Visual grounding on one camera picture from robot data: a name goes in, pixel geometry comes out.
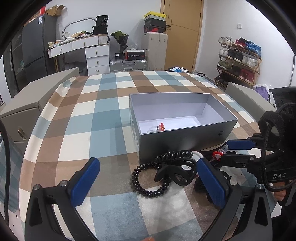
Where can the black trash bin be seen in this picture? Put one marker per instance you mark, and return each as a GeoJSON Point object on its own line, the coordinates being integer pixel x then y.
{"type": "Point", "coordinates": [178, 69]}

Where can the black bag on desk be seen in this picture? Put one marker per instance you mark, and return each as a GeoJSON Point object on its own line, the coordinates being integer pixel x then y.
{"type": "Point", "coordinates": [101, 25]}

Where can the grey right nightstand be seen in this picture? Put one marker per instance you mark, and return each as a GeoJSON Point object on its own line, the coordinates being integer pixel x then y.
{"type": "Point", "coordinates": [249, 99]}

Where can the wooden shoe rack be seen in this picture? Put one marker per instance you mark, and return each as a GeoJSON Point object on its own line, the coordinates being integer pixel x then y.
{"type": "Point", "coordinates": [239, 62]}

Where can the white tall suitcase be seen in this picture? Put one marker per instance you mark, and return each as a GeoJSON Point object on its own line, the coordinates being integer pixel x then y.
{"type": "Point", "coordinates": [155, 47]}

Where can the grey nightstand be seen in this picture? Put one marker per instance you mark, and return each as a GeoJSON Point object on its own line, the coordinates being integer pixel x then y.
{"type": "Point", "coordinates": [20, 115]}
{"type": "Point", "coordinates": [249, 99]}

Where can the plaid bed cover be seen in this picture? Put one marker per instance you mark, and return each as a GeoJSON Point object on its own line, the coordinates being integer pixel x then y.
{"type": "Point", "coordinates": [90, 117]}

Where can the black red box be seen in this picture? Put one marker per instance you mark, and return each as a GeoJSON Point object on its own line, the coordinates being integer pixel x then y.
{"type": "Point", "coordinates": [130, 55]}

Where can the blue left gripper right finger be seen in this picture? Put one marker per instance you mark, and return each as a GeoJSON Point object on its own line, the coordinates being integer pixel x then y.
{"type": "Point", "coordinates": [213, 181]}

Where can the wooden door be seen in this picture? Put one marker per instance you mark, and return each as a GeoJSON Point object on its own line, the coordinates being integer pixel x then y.
{"type": "Point", "coordinates": [183, 27]}

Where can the grey cardboard box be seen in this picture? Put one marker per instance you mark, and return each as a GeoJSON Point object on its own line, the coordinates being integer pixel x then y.
{"type": "Point", "coordinates": [193, 121]}

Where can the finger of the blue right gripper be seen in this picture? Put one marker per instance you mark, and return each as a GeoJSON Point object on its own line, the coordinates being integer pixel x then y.
{"type": "Point", "coordinates": [236, 160]}
{"type": "Point", "coordinates": [240, 144]}

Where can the stacked shoe boxes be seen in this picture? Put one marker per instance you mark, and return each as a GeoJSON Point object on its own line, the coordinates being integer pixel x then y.
{"type": "Point", "coordinates": [154, 22]}

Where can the right hand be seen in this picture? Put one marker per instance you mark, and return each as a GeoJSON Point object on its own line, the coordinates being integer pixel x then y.
{"type": "Point", "coordinates": [285, 197]}

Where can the white desk with drawers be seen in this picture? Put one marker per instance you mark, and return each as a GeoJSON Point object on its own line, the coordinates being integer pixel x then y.
{"type": "Point", "coordinates": [96, 48]}

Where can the dark wrapped flower bouquet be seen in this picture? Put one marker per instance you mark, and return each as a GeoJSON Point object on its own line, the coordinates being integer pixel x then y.
{"type": "Point", "coordinates": [121, 39]}

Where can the red beaded ring charm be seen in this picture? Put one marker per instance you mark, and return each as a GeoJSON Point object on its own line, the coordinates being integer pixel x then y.
{"type": "Point", "coordinates": [218, 154]}

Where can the silver aluminium suitcase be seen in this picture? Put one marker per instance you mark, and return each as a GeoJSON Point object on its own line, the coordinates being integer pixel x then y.
{"type": "Point", "coordinates": [127, 65]}

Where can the grey left nightstand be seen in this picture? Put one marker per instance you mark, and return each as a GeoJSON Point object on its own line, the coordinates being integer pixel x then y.
{"type": "Point", "coordinates": [20, 115]}

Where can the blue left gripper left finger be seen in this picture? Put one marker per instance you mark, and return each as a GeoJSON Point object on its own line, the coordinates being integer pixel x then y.
{"type": "Point", "coordinates": [82, 181]}

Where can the dark grey refrigerator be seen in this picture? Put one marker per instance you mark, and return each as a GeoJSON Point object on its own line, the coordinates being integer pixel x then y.
{"type": "Point", "coordinates": [36, 36]}

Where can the white China flag badge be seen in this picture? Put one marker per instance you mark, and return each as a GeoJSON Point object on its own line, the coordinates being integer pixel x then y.
{"type": "Point", "coordinates": [158, 128]}

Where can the dark glass cabinet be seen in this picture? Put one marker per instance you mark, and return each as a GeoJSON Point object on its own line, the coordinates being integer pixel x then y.
{"type": "Point", "coordinates": [14, 67]}

